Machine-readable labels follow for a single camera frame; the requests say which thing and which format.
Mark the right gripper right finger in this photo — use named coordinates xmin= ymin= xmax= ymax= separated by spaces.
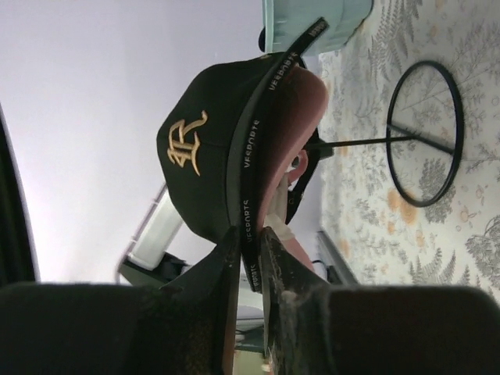
xmin=260 ymin=227 xmax=352 ymax=374

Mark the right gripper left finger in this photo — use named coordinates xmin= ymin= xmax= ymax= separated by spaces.
xmin=136 ymin=227 xmax=240 ymax=374

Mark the black wire hat stand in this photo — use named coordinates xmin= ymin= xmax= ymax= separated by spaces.
xmin=285 ymin=60 xmax=465 ymax=223

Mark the black cap gold logo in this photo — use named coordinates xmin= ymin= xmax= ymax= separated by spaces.
xmin=156 ymin=31 xmax=316 ymax=292

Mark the teal plastic bin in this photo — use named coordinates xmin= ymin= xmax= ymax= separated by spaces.
xmin=259 ymin=0 xmax=373 ymax=55

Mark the pink baseball cap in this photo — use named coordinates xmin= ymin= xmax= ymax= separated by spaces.
xmin=256 ymin=66 xmax=328 ymax=271

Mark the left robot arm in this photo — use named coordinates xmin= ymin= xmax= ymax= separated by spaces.
xmin=115 ymin=186 xmax=183 ymax=288

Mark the floral table mat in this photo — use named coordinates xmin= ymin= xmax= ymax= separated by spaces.
xmin=320 ymin=1 xmax=499 ymax=296

